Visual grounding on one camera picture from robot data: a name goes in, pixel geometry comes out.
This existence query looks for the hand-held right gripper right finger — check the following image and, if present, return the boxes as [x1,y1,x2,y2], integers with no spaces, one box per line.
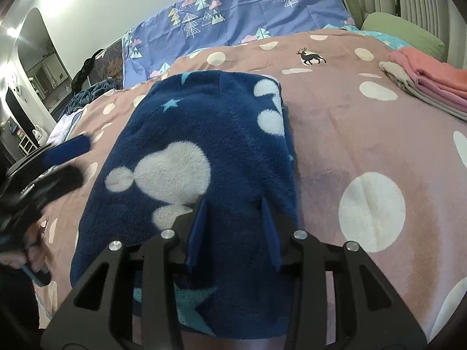
[260,197,428,350]

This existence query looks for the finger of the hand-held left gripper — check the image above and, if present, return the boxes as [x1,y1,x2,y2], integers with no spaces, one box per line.
[5,164,85,208]
[9,134,93,179]

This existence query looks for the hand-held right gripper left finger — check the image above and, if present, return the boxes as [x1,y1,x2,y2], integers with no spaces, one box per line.
[40,199,209,350]

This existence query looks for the navy fleece garment white prints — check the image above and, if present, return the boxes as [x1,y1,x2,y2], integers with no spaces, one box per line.
[70,70,300,340]

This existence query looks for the person's left hand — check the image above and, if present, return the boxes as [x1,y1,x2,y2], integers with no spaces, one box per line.
[0,222,53,281]

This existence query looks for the lavender cloth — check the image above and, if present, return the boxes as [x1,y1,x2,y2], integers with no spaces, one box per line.
[47,111,85,144]

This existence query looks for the dark teal cloth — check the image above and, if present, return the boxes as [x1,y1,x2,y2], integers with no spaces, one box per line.
[66,78,118,117]

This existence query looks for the brown printed pillow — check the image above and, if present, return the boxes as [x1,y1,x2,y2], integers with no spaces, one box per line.
[91,38,128,90]

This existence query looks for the pink polka-dot blanket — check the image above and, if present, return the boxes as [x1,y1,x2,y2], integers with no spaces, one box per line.
[38,29,467,347]

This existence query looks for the stack of folded pink towels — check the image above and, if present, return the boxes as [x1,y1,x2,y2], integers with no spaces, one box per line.
[379,60,467,122]

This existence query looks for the purple patterned pillow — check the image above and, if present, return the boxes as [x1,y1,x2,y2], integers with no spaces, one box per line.
[122,0,356,90]

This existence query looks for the light teal bedsheet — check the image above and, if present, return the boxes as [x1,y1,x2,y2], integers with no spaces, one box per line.
[323,24,407,50]

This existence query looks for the pink folded garment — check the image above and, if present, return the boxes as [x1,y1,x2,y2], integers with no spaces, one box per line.
[412,76,467,112]

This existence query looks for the coral folded garment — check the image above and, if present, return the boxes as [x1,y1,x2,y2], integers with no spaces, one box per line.
[388,47,467,92]

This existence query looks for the green pillow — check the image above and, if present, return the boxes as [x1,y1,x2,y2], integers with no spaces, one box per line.
[339,0,366,27]
[361,12,446,62]

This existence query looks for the black strap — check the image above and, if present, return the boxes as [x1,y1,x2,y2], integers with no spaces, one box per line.
[71,47,107,89]

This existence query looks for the arched wall mirror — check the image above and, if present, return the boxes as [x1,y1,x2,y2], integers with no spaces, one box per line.
[16,7,71,117]

